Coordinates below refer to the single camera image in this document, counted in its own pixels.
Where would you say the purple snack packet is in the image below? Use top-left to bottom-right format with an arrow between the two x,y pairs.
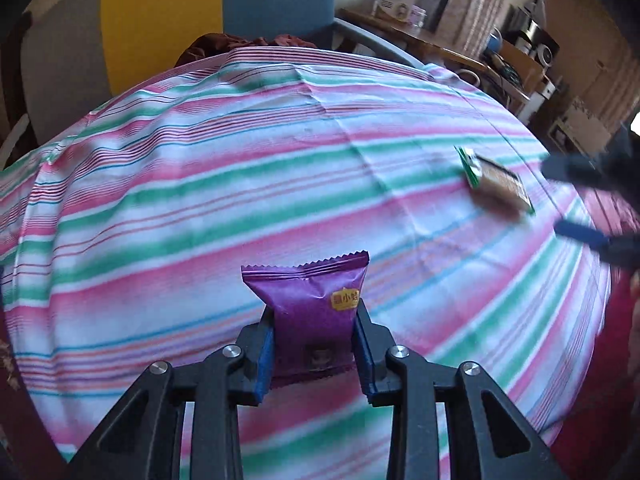
241,252 -> 370,386

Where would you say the small cracker packet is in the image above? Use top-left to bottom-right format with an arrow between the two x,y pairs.
454,146 -> 535,214

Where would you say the red blanket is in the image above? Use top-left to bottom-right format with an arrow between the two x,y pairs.
551,268 -> 639,479

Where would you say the wooden desk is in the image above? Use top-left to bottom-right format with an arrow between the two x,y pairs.
337,8 -> 529,110

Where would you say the striped bed sheet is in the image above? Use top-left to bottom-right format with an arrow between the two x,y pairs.
1,48 -> 611,460

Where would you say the dark red cloth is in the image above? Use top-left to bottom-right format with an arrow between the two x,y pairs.
175,32 -> 317,67

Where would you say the tricolour headboard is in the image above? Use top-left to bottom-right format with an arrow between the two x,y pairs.
21,0 -> 334,143

